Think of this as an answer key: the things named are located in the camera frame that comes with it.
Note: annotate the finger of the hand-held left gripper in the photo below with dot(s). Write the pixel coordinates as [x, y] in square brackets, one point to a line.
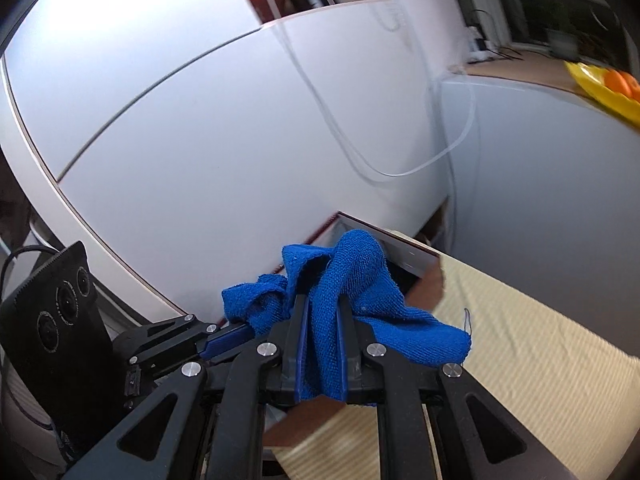
[225, 340]

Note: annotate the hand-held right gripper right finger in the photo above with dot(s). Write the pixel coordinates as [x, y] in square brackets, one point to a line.
[343, 360]

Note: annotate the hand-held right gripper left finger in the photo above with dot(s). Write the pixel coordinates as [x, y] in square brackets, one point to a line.
[300, 360]

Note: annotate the blue towel cloth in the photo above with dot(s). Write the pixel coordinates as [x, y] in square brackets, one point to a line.
[370, 290]

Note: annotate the dark red storage box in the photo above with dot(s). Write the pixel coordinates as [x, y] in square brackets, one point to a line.
[410, 260]

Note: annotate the white round container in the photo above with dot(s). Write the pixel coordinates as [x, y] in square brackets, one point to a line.
[20, 410]

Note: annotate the cream striped table cloth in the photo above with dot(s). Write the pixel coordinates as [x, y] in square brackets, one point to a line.
[540, 360]

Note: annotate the white cabinet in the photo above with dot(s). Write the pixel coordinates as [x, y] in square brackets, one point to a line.
[225, 135]

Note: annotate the grey counter with wooden edge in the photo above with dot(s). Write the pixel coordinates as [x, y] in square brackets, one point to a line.
[540, 185]

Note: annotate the white power strip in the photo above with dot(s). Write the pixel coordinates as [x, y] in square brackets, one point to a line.
[479, 45]

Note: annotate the yellow plate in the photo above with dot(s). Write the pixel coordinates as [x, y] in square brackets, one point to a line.
[590, 82]

